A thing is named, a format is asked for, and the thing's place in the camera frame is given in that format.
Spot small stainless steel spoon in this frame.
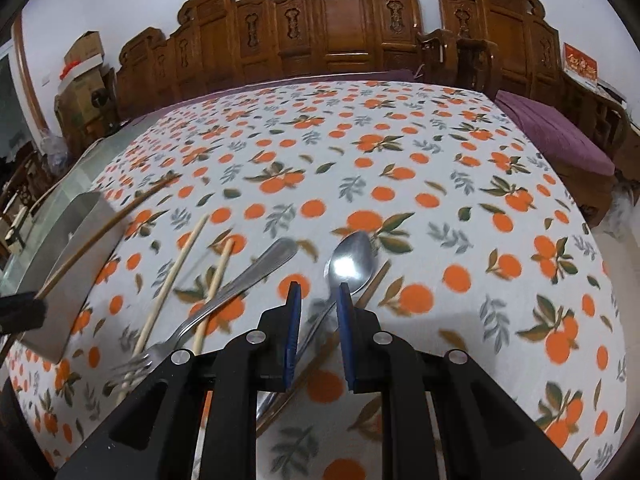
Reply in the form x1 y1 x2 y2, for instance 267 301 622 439
255 230 378 421

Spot stainless steel fork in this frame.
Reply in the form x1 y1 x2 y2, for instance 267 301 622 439
107 237 298 390

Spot grey metal utensil tray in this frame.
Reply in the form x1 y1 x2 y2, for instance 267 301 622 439
14 190 129 366

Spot orange print tablecloth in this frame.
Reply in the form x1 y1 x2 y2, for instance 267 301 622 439
8 80 626 479

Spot stacked cardboard boxes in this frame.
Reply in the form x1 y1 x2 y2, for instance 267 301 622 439
54 30 118 159

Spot purple armchair cushion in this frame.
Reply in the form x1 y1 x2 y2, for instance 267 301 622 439
495 90 615 177

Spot carved wooden sofa bench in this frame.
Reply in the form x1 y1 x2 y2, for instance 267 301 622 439
115 0 459 118

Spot carved wooden armchair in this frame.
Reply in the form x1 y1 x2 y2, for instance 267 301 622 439
439 0 628 226

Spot red gift box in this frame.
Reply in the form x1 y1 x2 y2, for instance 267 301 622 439
563 44 598 84

